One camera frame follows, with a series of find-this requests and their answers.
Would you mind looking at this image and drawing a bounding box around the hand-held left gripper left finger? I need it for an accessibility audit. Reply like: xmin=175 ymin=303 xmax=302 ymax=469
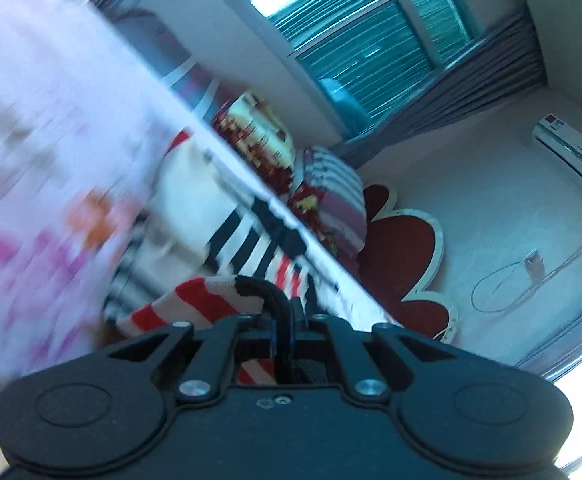
xmin=105 ymin=314 xmax=277 ymax=402

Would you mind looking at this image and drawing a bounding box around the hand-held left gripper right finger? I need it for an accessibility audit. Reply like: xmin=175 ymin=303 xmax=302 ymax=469
xmin=285 ymin=299 xmax=458 ymax=402

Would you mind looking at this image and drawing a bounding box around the striped knit sweater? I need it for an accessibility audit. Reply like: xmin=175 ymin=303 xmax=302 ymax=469
xmin=102 ymin=127 xmax=344 ymax=386

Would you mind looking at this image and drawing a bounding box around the red petal-shaped headboard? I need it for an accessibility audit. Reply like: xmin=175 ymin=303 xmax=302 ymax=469
xmin=355 ymin=183 xmax=464 ymax=346

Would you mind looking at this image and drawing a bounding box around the striped pillow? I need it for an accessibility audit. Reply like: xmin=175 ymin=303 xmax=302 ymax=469
xmin=291 ymin=146 xmax=370 ymax=261

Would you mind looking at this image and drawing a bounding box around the folded printed blanket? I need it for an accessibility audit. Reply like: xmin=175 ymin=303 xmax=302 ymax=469
xmin=213 ymin=91 xmax=298 ymax=196

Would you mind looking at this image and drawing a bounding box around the teal cushion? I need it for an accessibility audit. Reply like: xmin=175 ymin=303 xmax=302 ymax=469
xmin=321 ymin=78 xmax=368 ymax=132

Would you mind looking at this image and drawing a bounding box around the floral bed sheet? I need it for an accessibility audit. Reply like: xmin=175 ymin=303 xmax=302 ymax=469
xmin=0 ymin=0 xmax=404 ymax=461

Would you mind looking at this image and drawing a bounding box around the grey curtain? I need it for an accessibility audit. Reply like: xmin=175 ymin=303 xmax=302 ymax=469
xmin=336 ymin=10 xmax=552 ymax=171

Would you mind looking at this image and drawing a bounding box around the grey striped mattress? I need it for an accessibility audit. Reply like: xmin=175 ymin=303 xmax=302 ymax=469
xmin=114 ymin=9 xmax=222 ymax=117

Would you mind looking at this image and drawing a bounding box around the white charging cable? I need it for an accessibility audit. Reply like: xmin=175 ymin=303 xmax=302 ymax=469
xmin=471 ymin=220 xmax=582 ymax=314

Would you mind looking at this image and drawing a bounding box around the white wall air conditioner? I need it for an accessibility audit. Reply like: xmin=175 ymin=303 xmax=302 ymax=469
xmin=532 ymin=112 xmax=582 ymax=206

